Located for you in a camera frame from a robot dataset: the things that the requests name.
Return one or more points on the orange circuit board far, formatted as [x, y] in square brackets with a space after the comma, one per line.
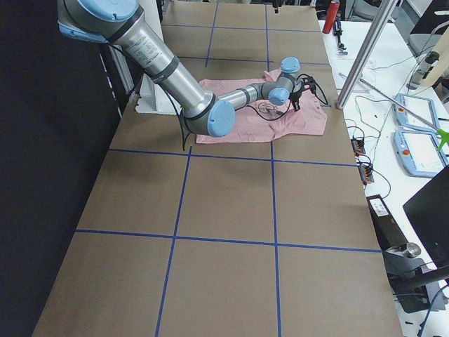
[358, 146]

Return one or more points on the clear water bottle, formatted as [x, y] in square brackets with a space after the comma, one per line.
[425, 66]

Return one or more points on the red cylinder bottle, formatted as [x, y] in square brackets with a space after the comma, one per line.
[331, 15]

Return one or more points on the black monitor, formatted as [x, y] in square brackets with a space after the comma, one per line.
[412, 281]

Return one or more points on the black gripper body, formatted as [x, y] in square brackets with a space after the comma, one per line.
[296, 95]

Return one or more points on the lower teach pendant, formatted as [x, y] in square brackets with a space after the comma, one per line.
[417, 152]

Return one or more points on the pink Snoopy t-shirt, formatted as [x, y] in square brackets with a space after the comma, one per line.
[262, 122]

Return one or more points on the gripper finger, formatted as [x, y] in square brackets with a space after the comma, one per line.
[296, 104]

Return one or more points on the aluminium frame post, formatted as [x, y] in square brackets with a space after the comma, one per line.
[385, 10]

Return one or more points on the orange circuit board near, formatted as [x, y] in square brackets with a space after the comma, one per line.
[365, 170]

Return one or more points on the teach pendant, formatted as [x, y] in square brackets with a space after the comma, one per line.
[417, 152]
[422, 107]

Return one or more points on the black box with label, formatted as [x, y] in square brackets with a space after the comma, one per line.
[387, 230]

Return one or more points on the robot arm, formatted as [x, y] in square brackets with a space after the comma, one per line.
[123, 23]

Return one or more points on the upper teach pendant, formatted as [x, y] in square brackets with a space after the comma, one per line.
[422, 107]

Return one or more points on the green handled grabber tool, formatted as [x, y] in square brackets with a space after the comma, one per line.
[443, 134]

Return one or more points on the orange circuit board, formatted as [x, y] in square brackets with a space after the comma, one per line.
[365, 170]
[358, 146]

